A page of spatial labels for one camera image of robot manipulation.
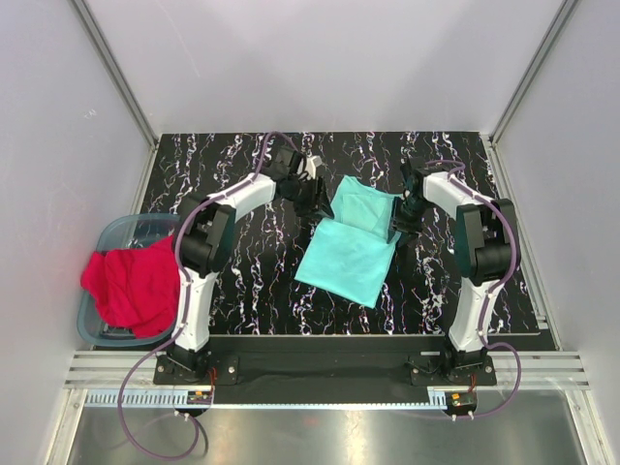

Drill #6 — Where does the translucent blue plastic basket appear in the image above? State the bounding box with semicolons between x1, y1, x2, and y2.
77;213;179;349

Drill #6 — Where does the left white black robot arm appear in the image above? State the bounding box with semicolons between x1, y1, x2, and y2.
166;174;334;384

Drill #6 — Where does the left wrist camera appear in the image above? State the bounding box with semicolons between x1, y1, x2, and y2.
261;146;323;182

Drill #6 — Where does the aluminium frame rail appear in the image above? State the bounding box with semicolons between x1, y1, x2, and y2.
66;351;589;390

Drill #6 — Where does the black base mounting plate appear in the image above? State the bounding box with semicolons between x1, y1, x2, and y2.
154;335;497;387

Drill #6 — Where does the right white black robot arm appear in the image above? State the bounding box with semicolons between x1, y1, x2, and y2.
387;162;520;385

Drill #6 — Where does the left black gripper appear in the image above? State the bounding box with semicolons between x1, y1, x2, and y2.
285;176;333;222

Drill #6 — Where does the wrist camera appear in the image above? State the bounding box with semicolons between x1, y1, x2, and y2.
261;146;323;182
400;157;431;200

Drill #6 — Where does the white slotted cable duct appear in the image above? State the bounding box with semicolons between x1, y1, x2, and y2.
84;390;450;409

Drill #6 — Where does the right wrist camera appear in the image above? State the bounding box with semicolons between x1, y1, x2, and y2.
400;157;431;200

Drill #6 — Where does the teal t shirt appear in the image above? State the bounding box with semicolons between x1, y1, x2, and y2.
294;176;399;308

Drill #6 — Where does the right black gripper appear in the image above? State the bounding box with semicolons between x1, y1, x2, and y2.
387;197;431;246

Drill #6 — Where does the red t shirt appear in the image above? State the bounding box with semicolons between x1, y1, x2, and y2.
80;235;180;338

